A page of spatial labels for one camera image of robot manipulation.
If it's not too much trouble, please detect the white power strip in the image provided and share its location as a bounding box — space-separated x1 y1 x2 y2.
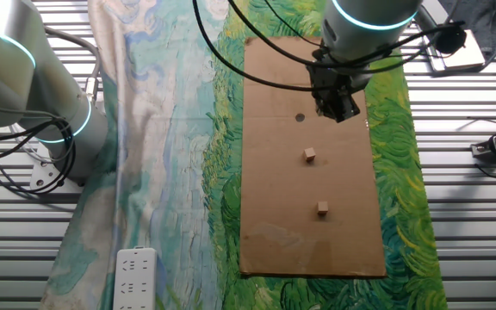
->
113 245 158 310

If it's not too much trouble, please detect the dark grey towel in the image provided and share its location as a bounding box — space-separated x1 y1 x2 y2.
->
439 0 496 72

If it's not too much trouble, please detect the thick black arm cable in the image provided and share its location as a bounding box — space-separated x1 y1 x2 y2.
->
191 0 318 92

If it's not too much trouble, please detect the painted landscape print cloth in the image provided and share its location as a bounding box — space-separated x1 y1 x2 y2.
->
39 0 450 310

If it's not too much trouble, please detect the brown cardboard sheet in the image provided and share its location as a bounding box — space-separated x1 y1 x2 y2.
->
239 35 388 279

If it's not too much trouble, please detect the black cable with coiled bundle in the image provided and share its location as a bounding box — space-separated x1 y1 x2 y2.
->
227 0 468 70

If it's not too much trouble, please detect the white digital scale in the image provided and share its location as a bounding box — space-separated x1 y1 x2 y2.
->
424 28 486 72

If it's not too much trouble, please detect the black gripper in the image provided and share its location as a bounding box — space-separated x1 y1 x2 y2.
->
307 64 363 124

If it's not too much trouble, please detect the grey cable with metal connector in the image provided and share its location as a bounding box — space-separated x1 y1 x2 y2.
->
43 25 102 105

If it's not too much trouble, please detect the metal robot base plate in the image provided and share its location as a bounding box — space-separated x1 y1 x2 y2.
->
29 141 86 194

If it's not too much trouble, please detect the black base cable bundle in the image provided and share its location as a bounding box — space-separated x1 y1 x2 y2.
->
0 115 78 195

